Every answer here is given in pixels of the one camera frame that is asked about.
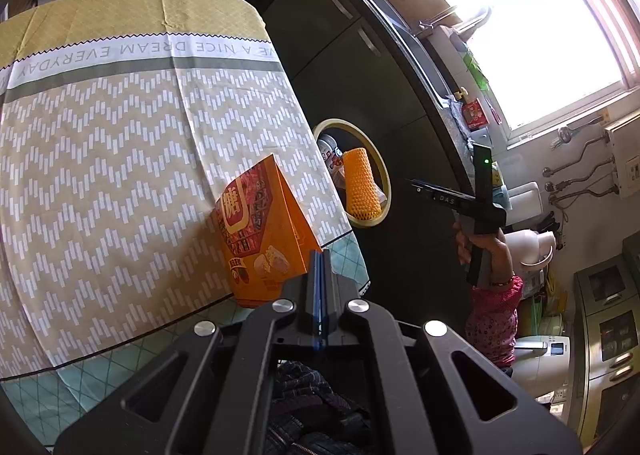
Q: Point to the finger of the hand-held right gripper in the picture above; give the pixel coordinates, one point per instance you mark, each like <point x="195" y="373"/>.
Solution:
<point x="420" y="185"/>

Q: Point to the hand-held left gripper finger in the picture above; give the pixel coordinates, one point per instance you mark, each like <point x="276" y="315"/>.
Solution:
<point x="325" y="295"/>
<point x="315" y="295"/>

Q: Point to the yellow-rimmed trash bin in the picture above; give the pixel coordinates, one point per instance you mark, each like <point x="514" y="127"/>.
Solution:
<point x="382" y="170"/>

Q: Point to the orange foam net sleeve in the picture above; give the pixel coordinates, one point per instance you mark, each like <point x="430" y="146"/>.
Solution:
<point x="361" y="185"/>

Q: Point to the orange printed cardboard box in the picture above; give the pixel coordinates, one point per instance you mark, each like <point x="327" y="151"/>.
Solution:
<point x="265" y="235"/>

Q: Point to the clear plastic bottle red label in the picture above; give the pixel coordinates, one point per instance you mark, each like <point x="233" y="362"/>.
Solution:
<point x="329" y="150"/>

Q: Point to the person's right hand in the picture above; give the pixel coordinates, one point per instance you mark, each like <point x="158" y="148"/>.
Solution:
<point x="501" y="255"/>

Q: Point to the white jug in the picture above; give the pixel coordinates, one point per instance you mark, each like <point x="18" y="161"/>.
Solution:
<point x="532" y="247"/>

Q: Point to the small red box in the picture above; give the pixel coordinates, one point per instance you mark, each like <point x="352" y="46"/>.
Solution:
<point x="474" y="115"/>

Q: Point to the person's dark plaid trousers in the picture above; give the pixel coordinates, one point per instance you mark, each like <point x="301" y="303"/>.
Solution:
<point x="310" y="405"/>

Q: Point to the kitchen sink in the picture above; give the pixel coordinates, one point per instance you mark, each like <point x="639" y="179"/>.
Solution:
<point x="430" y="65"/>

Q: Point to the hanging metal ladle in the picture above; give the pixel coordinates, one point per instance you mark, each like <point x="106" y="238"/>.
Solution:
<point x="575" y="130"/>

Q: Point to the dark base cabinet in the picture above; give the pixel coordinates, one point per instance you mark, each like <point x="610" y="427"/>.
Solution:
<point x="340" y="60"/>

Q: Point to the white countertop appliance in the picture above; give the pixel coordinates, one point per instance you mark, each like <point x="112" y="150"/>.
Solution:
<point x="542" y="365"/>

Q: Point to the chrome kitchen faucet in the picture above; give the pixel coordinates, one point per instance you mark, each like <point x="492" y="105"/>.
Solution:
<point x="460" y="17"/>

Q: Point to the steel oven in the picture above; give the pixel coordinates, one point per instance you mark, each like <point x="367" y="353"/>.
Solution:
<point x="610" y="335"/>

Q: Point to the kitchen window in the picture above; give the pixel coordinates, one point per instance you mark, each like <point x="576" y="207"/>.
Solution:
<point x="550" y="25"/>

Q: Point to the beige patterned tablecloth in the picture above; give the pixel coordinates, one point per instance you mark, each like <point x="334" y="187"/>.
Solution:
<point x="125" y="160"/>

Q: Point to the white wall socket box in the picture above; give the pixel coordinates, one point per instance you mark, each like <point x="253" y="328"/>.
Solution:
<point x="627" y="155"/>

